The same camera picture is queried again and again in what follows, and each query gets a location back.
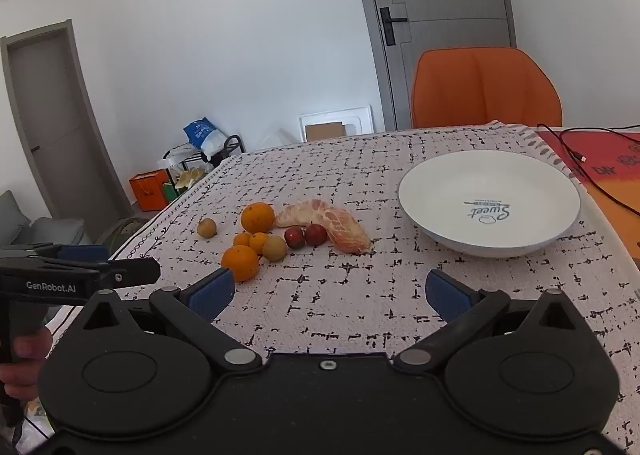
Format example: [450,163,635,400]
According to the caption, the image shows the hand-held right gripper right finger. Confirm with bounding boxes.
[392,269,588,376]

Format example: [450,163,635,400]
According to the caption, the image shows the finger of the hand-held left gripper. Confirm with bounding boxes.
[0,244,110,267]
[102,257,162,287]

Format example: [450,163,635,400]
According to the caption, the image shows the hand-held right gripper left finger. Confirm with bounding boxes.
[75,267,263,376]

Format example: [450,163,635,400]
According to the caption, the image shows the large orange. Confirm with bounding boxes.
[221,245,261,283]
[241,202,276,234]

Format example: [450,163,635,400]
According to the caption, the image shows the large brown longan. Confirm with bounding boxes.
[262,235,288,262]

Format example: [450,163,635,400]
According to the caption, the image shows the white plate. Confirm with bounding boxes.
[398,151,582,258]

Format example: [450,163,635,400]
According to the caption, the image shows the peeled pomelo piece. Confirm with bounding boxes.
[275,200,373,255]

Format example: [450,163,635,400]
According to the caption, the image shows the person's left hand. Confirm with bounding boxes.
[0,326,53,403]

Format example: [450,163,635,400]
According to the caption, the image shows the green bag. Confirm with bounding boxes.
[97,217,151,256]

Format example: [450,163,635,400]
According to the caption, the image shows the grey sofa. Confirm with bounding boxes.
[0,190,93,248]

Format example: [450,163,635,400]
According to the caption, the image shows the orange paper bag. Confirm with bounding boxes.
[129,170,173,212]

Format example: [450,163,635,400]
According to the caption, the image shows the yellow slippers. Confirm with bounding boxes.
[175,167,206,190]

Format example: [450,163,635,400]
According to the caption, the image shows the grey side door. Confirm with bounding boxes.
[0,20,132,236]

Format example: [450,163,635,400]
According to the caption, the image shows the black metal rack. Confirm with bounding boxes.
[165,135,246,186]

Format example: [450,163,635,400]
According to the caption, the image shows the blue white bag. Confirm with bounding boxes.
[182,117,228,156]

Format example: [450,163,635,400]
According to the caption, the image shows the brown cardboard sheet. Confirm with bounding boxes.
[305,122,347,142]

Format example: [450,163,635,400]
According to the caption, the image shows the white foam packaging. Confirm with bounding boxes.
[299,106,374,142]

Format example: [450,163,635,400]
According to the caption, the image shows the red orange table mat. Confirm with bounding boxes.
[535,127,640,266]

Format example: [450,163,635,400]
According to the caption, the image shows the orange chair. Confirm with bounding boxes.
[410,48,563,130]

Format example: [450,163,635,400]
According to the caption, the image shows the black cable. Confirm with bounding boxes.
[537,124,640,216]

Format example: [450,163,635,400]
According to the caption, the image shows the black door handle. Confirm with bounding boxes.
[379,7,412,46]

